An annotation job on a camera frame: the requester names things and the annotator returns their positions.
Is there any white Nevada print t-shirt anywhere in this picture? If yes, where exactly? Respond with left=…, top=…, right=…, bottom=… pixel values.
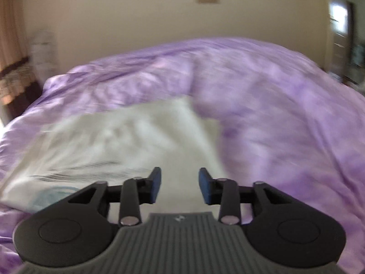
left=1, top=96, right=226, bottom=218

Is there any purple floral bed sheet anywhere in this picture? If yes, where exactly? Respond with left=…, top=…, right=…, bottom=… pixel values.
left=1, top=38, right=364, bottom=273

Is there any brown patterned curtain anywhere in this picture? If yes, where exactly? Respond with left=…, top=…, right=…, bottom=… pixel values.
left=1, top=0, right=42, bottom=124

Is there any white floral wrapped fan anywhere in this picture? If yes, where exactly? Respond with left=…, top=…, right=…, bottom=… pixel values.
left=30, top=30, right=57, bottom=83

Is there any open room door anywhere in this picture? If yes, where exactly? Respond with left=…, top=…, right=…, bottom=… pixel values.
left=327, top=1, right=364, bottom=88

